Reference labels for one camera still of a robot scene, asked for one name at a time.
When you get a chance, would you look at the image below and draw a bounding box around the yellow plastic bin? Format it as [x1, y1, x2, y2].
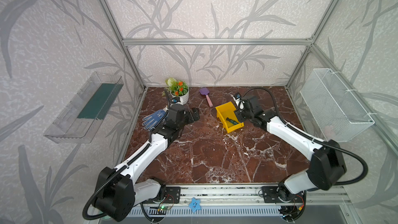
[216, 102, 244, 133]

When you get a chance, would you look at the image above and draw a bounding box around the green black screwdriver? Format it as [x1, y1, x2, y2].
[226, 118, 240, 125]

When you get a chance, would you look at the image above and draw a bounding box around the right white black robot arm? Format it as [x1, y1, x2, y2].
[233, 93, 369, 202]

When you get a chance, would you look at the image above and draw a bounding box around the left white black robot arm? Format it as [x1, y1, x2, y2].
[82, 104, 200, 222]

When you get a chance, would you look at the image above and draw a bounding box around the potted plant white pot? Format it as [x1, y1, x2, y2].
[163, 77, 190, 107]

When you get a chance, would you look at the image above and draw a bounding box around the blue white work glove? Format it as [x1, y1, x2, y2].
[142, 107, 168, 130]

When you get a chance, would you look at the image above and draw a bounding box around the purple pink spatula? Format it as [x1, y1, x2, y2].
[199, 88, 214, 107]

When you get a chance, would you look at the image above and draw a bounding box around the blue star toy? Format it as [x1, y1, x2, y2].
[189, 198, 202, 214]

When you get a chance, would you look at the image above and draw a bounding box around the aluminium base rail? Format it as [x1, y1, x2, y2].
[130, 184, 352, 207]

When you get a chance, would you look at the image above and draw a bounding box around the white wire mesh basket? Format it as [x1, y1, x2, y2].
[301, 68, 375, 142]

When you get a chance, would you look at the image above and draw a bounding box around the clear plastic wall shelf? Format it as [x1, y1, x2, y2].
[44, 72, 124, 144]

